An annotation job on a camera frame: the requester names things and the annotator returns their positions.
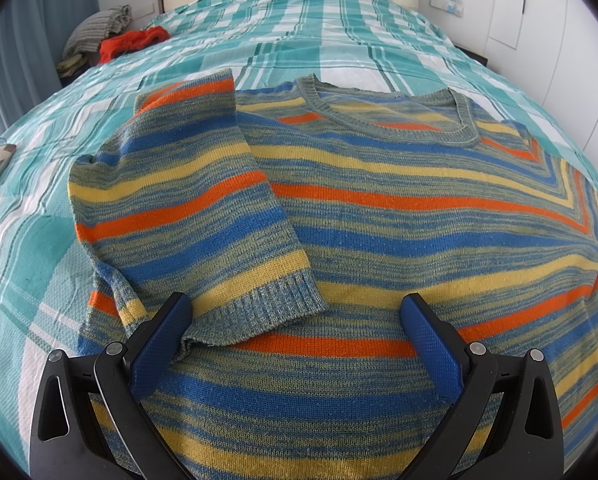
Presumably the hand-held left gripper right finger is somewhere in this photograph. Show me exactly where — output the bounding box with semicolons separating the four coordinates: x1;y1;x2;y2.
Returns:
399;293;565;480

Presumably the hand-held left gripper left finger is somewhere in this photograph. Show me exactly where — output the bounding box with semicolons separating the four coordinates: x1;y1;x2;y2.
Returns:
29;292;194;480

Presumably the striped knit sweater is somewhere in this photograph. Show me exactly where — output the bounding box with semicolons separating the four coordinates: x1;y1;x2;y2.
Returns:
68;71;598;480

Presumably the olive green cloth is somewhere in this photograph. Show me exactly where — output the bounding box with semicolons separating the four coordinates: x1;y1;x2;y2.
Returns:
56;54;87;75

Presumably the red cloth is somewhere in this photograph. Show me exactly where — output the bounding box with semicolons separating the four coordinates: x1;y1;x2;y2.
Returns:
99;26;170;65

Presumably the white wardrobe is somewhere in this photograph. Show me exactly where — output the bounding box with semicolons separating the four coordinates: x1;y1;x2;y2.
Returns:
489;0;598;171

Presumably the teal plaid blanket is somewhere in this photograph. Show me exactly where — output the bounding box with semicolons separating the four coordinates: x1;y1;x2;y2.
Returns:
0;0;598;443

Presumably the grey checked cloth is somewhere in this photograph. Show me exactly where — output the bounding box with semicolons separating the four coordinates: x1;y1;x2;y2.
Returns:
63;5;132;58

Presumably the blue curtain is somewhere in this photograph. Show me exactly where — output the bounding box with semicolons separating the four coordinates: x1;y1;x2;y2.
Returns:
0;0;100;136

